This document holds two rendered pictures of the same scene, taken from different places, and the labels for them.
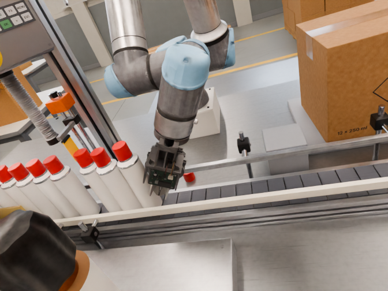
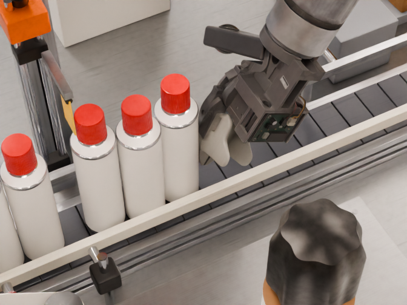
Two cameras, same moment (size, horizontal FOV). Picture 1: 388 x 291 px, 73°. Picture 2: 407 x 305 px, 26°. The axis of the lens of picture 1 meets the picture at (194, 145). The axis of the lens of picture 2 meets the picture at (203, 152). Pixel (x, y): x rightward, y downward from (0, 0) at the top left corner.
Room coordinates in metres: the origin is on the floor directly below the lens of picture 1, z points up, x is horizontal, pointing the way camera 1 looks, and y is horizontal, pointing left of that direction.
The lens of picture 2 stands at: (0.02, 0.59, 1.81)
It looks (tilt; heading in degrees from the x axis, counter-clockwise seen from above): 53 degrees down; 315
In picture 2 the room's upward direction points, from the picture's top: straight up
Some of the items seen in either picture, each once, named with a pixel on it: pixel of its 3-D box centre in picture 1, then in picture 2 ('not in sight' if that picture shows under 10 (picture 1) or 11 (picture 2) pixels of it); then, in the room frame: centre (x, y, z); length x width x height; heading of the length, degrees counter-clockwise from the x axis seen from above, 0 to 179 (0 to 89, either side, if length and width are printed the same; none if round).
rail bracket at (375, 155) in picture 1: (383, 141); not in sight; (0.41, -0.40, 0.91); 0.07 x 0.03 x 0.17; 162
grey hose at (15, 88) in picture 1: (30, 108); not in sight; (0.67, 0.35, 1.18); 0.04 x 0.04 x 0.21
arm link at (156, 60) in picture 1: (182, 65); not in sight; (0.53, -0.04, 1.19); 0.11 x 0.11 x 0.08; 71
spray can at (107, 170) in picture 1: (118, 183); (141, 161); (0.51, 0.20, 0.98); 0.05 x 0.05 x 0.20
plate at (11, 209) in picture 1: (16, 219); not in sight; (0.58, 0.52, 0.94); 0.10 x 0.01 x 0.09; 72
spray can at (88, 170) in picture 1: (101, 183); (97, 170); (0.54, 0.25, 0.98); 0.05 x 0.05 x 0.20
